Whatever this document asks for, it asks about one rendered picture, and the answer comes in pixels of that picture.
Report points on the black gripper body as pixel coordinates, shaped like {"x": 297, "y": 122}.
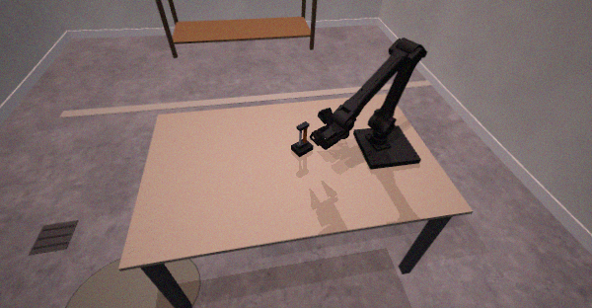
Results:
{"x": 317, "y": 133}

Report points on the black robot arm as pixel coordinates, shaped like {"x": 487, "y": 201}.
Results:
{"x": 405, "y": 56}

